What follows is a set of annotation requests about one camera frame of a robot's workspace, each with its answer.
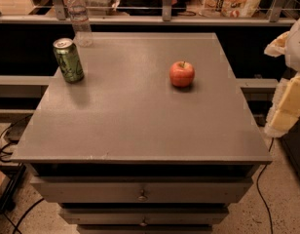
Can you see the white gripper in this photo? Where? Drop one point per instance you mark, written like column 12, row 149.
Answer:
column 297, row 51

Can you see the clear plastic water bottle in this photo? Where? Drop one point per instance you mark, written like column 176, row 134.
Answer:
column 78, row 14

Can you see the red apple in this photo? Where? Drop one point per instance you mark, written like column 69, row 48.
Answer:
column 181, row 74

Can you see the black bag behind railing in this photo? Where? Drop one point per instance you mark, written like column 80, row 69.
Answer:
column 150, row 7

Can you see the grey drawer cabinet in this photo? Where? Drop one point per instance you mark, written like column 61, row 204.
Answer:
column 126, row 120

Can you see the green soda can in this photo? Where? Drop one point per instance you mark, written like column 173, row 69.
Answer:
column 68, row 60

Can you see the top grey drawer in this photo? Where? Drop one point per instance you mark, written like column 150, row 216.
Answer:
column 95, row 190

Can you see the grey drawer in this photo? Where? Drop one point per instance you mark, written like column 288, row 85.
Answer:
column 143, row 217
column 95, row 190

